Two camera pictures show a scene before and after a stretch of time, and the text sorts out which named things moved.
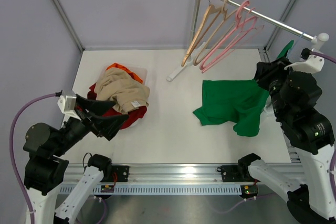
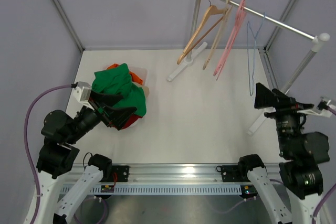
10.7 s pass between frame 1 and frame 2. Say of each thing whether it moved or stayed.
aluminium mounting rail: stayed
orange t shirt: stayed
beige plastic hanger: moved
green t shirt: moved
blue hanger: moved
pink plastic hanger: moved
